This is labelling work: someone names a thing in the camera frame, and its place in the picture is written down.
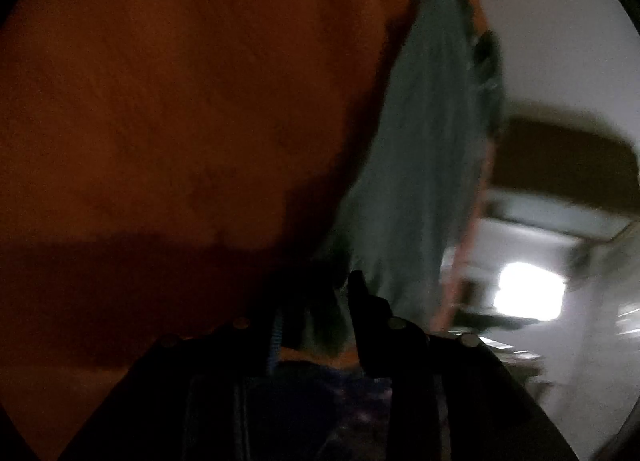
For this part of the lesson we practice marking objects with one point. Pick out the bright window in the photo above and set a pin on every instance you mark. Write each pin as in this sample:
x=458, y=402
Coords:
x=529, y=291

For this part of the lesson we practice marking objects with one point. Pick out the dark green garment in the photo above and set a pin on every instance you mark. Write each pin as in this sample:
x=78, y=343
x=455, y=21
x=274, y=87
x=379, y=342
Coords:
x=413, y=199

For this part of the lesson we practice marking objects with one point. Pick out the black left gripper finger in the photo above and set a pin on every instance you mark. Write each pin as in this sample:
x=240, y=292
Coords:
x=372, y=325

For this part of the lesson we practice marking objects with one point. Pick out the dark wooden wall shelf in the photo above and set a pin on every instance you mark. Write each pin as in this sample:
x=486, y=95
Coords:
x=568, y=164

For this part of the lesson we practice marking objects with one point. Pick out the orange blanket bed cover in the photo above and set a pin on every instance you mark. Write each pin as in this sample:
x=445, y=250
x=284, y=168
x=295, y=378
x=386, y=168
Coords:
x=173, y=286

